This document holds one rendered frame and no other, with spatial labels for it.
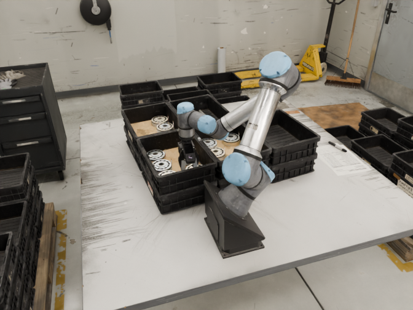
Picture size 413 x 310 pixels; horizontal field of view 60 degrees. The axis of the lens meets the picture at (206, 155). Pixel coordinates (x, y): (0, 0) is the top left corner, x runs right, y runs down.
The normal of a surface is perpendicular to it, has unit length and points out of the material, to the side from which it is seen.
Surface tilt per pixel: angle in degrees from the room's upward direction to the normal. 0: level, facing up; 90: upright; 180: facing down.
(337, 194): 0
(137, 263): 0
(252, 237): 90
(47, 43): 90
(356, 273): 0
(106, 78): 90
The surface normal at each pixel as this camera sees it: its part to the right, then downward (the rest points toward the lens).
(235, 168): -0.58, -0.10
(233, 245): 0.31, 0.50
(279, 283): -0.02, -0.85
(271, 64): -0.48, -0.34
